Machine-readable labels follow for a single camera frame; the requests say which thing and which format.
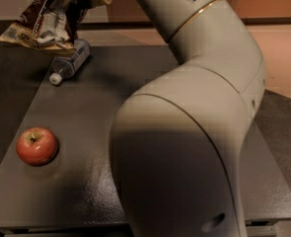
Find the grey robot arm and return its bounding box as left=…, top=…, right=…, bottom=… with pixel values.
left=110, top=0, right=264, bottom=237

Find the red apple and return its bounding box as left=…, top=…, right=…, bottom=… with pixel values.
left=16, top=127, right=58, bottom=166

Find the brown chip bag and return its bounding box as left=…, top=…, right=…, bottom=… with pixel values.
left=0, top=0, right=112, bottom=56

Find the clear plastic water bottle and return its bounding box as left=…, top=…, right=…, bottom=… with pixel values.
left=49, top=39, right=90, bottom=85

